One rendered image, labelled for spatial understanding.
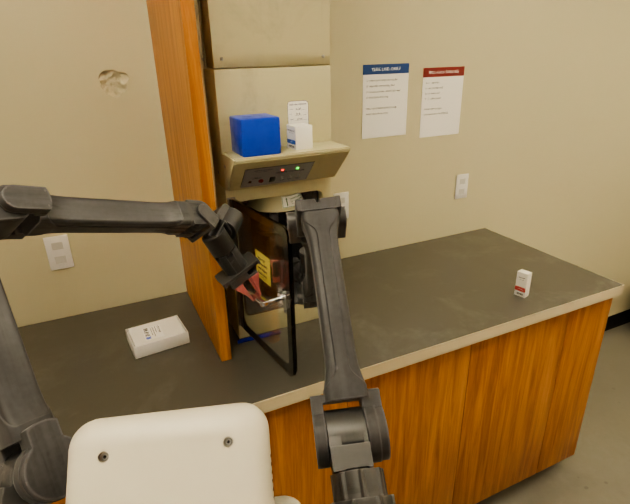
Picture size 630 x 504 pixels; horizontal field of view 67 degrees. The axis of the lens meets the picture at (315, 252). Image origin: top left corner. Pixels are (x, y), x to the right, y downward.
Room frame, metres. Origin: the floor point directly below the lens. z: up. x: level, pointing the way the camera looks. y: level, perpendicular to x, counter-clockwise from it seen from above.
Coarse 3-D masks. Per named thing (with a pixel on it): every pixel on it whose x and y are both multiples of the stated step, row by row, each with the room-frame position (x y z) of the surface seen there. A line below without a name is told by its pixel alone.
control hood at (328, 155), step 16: (320, 144) 1.32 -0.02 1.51; (336, 144) 1.31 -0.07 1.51; (224, 160) 1.23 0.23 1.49; (240, 160) 1.15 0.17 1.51; (256, 160) 1.17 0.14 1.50; (272, 160) 1.19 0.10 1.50; (288, 160) 1.21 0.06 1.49; (304, 160) 1.23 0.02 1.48; (320, 160) 1.26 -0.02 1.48; (336, 160) 1.29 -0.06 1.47; (224, 176) 1.24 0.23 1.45; (240, 176) 1.19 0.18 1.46; (320, 176) 1.33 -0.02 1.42
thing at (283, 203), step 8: (256, 200) 1.36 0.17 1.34; (264, 200) 1.34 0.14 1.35; (272, 200) 1.34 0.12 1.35; (280, 200) 1.34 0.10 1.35; (288, 200) 1.35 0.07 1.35; (256, 208) 1.34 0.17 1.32; (264, 208) 1.33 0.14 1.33; (272, 208) 1.33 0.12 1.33; (280, 208) 1.33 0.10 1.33; (288, 208) 1.34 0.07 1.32
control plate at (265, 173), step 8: (256, 168) 1.19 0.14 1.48; (264, 168) 1.20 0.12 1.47; (272, 168) 1.21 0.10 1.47; (280, 168) 1.22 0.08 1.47; (288, 168) 1.24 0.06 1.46; (304, 168) 1.26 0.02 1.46; (248, 176) 1.20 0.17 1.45; (256, 176) 1.21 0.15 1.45; (264, 176) 1.23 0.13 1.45; (272, 176) 1.24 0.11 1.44; (280, 176) 1.25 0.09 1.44; (288, 176) 1.27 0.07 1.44; (296, 176) 1.28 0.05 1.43; (304, 176) 1.29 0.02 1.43; (248, 184) 1.23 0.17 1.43; (256, 184) 1.24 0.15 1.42; (264, 184) 1.26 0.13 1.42
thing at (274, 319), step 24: (264, 216) 1.07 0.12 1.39; (240, 240) 1.19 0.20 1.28; (264, 240) 1.07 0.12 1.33; (288, 240) 0.98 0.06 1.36; (288, 264) 0.98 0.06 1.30; (264, 288) 1.09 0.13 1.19; (288, 288) 0.98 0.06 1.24; (264, 312) 1.09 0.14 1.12; (288, 312) 0.99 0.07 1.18; (264, 336) 1.10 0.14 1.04; (288, 336) 0.99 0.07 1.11; (288, 360) 1.00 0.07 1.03
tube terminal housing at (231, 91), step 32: (224, 96) 1.25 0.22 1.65; (256, 96) 1.29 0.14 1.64; (288, 96) 1.33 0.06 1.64; (320, 96) 1.37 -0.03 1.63; (224, 128) 1.25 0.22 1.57; (320, 128) 1.37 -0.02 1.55; (224, 192) 1.25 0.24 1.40; (256, 192) 1.28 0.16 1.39; (288, 192) 1.32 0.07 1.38; (320, 192) 1.39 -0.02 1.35
